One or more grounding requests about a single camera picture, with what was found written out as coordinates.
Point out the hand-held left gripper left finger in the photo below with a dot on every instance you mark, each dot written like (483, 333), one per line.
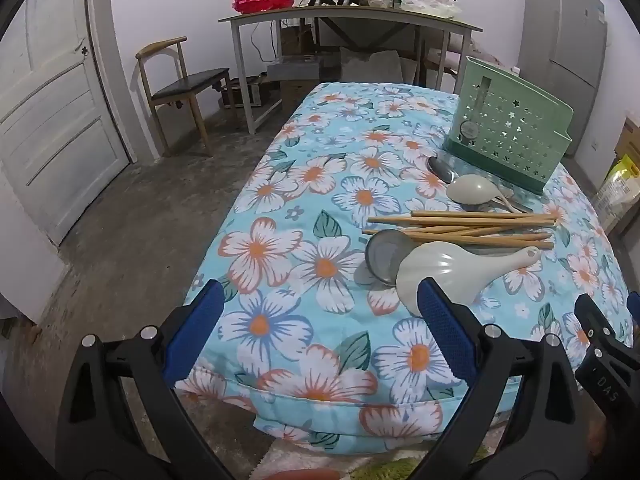
(200, 330)

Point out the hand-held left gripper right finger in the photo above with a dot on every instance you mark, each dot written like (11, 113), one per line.
(445, 330)

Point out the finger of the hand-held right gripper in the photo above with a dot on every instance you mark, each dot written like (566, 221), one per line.
(595, 320)
(635, 315)

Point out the large white rice paddle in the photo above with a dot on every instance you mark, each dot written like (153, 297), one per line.
(440, 272)

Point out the round metal strainer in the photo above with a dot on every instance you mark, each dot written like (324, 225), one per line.
(382, 257)

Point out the pile of wooden chopsticks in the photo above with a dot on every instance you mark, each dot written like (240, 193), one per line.
(475, 232)

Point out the small beige rice spoon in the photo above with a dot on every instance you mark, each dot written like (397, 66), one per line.
(470, 190)

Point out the metal spoon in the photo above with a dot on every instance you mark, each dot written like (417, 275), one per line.
(441, 169)

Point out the green perforated utensil holder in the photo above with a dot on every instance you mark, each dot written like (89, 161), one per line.
(505, 135)

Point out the yellow green rice bag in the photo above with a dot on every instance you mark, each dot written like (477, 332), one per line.
(617, 195)

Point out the floral light blue blanket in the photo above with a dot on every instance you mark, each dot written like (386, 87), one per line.
(310, 200)

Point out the cardboard box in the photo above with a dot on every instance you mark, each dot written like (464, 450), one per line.
(629, 142)

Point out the wooden chair with black seat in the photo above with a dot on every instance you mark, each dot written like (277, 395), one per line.
(187, 82)

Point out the grey refrigerator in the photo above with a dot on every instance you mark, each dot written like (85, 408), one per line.
(565, 45)

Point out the grey flat box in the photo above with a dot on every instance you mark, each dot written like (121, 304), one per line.
(295, 67)

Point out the white plastic bag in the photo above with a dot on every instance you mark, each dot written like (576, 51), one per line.
(430, 6)

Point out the grey metal desk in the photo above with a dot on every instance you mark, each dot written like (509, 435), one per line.
(350, 14)

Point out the red plastic bag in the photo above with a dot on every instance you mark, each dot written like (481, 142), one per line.
(262, 0)

